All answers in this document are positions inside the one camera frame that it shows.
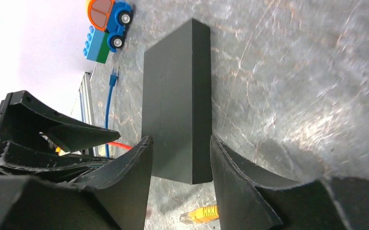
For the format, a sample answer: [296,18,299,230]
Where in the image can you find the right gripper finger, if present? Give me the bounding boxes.
[0,136,153,230]
[210,136,369,230]

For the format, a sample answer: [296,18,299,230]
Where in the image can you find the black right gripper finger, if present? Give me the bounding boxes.
[0,91,121,152]
[0,141,111,183]

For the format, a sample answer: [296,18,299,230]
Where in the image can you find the short red ethernet cable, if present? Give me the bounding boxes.
[106,141,134,151]

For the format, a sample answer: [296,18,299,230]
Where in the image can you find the yellow ethernet cable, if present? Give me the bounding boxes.
[179,205,219,225]

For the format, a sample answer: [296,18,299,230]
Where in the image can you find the black network switch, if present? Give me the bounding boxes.
[142,19,212,184]

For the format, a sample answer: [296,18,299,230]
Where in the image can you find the blue orange toy bricks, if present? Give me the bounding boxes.
[83,0,133,64]

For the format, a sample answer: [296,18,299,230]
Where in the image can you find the long blue ethernet cable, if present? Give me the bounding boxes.
[104,70,119,159]

